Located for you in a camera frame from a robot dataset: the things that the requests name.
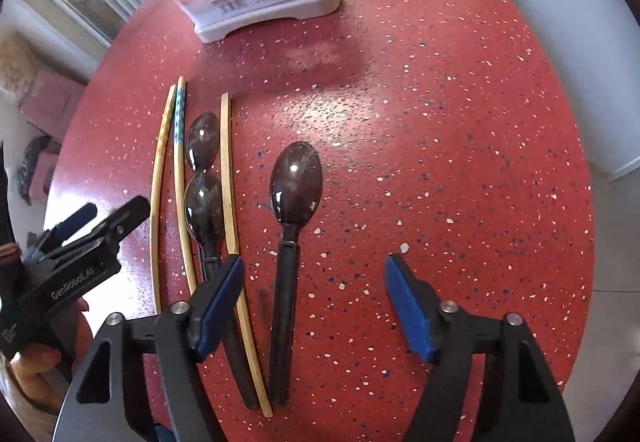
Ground left hand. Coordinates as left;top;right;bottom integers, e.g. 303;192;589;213
0;241;97;413

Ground plain wooden chopstick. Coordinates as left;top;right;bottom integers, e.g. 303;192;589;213
220;92;273;419

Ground bag of yellow balls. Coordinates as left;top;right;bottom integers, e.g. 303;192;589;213
0;33;38;97

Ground blue patterned wooden chopstick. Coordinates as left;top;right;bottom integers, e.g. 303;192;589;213
174;76;198;294

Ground pink stacked stools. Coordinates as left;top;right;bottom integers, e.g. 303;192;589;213
20;70;86;144

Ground black plastic bag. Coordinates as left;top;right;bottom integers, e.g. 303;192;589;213
17;135;51;205

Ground dark spoon large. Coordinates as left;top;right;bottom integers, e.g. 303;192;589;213
268;141;323;405

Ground yellow patterned wooden chopstick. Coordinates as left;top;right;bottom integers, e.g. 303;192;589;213
149;85;177;313

